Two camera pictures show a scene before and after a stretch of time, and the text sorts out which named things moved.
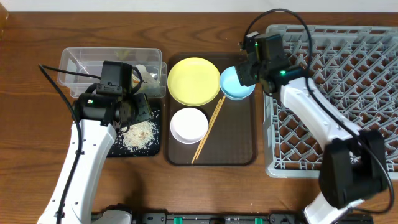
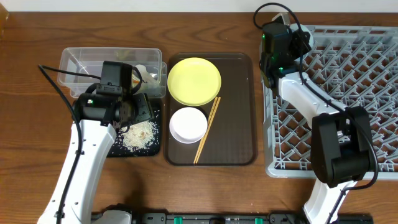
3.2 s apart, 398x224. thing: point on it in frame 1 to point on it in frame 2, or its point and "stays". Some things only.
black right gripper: (246, 74) to (265, 74)
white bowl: (189, 125) stays
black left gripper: (142, 107) stays
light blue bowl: (230, 81) to (306, 28)
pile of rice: (139, 136) stays
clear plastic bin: (81, 68) stays
